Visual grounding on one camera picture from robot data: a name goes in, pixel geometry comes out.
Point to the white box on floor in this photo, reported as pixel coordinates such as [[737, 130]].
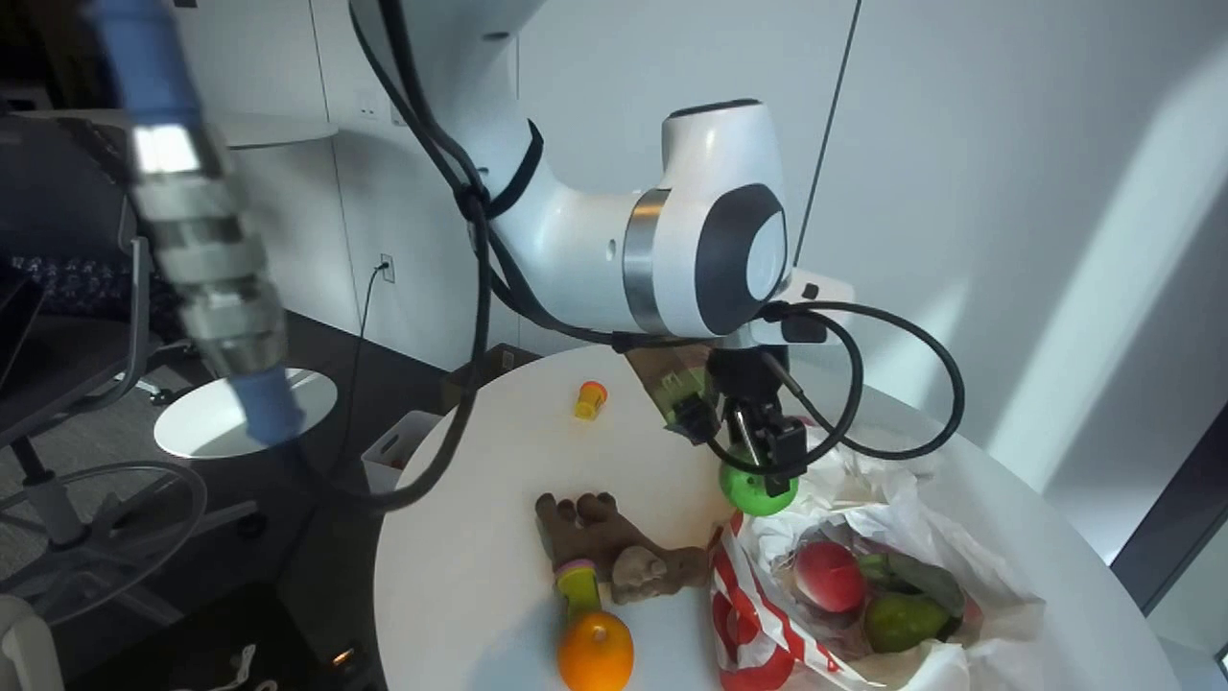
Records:
[[399, 450]]

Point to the small orange yellow toy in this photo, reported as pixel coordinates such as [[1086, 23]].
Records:
[[590, 401]]

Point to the blue silver stand pole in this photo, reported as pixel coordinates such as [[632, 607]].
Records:
[[195, 243]]

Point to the red toy fruit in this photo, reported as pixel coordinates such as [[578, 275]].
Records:
[[832, 577]]

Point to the dark green toy fruit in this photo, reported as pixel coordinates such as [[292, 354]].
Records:
[[908, 618]]

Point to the bright green toy ball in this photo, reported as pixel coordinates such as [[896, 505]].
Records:
[[745, 502]]

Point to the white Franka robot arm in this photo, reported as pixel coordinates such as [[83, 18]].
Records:
[[578, 243]]

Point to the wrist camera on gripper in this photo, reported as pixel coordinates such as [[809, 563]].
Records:
[[674, 377]]

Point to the white wall outlet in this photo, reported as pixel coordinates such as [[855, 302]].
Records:
[[385, 270]]

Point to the orange fruit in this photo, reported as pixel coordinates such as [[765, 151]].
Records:
[[595, 652]]

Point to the white round disc base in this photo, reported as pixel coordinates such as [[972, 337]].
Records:
[[195, 433]]

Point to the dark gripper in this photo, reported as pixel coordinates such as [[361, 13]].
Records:
[[752, 380]]

